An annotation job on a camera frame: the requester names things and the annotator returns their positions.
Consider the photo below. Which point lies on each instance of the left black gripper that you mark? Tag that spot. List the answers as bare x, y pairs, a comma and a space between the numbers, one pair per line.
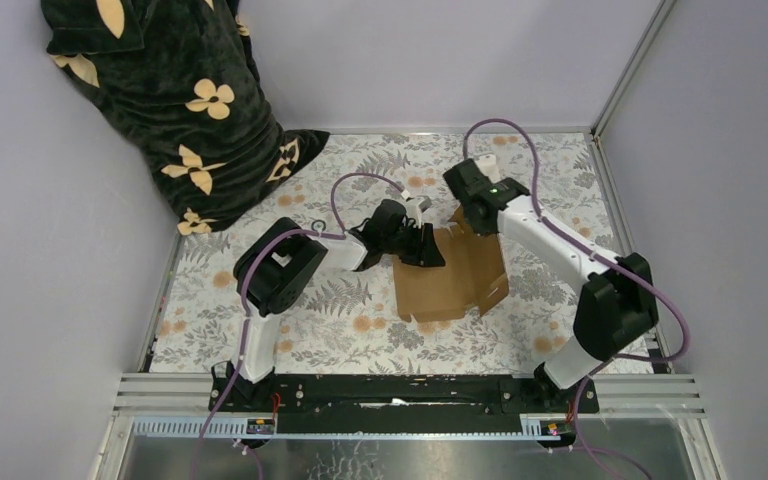
424, 252

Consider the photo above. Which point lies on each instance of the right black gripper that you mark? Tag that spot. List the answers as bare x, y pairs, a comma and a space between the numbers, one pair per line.
483, 232

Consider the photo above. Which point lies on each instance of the brown cardboard paper box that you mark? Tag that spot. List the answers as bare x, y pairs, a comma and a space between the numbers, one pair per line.
474, 277

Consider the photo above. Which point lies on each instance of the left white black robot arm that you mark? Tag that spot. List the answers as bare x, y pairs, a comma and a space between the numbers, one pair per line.
272, 274

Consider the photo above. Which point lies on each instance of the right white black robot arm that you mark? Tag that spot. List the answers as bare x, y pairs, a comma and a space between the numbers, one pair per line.
615, 305

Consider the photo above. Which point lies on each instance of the floral patterned table mat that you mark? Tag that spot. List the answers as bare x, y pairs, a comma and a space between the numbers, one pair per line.
347, 323

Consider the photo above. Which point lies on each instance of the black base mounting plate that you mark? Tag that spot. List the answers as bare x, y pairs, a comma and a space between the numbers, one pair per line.
395, 404

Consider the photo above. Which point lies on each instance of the black floral plush blanket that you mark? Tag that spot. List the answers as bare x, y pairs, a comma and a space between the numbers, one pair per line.
178, 79

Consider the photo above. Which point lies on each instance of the aluminium frame rail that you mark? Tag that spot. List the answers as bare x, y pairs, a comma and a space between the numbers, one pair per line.
177, 405

